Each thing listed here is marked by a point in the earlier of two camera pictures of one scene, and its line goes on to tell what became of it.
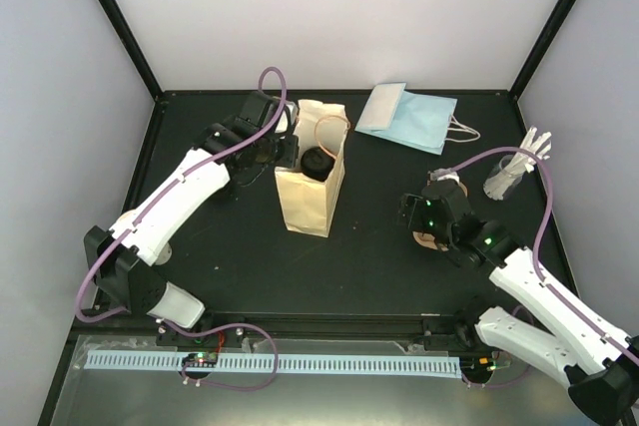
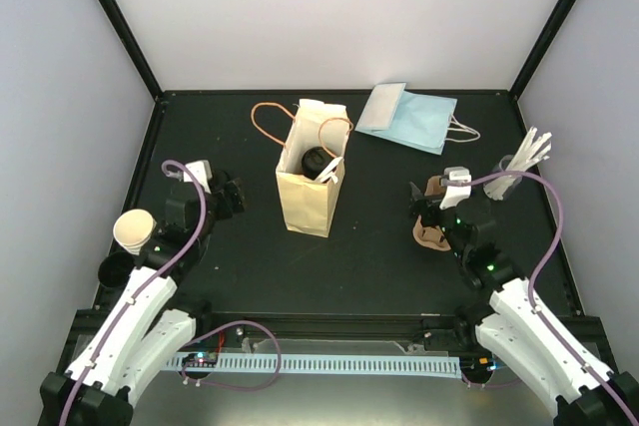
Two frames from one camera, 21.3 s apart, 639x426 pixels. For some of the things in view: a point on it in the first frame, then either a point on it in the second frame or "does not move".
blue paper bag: (419, 120) does not move
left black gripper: (289, 159) -> (228, 210)
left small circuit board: (201, 359) does not move
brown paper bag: (309, 204) does not move
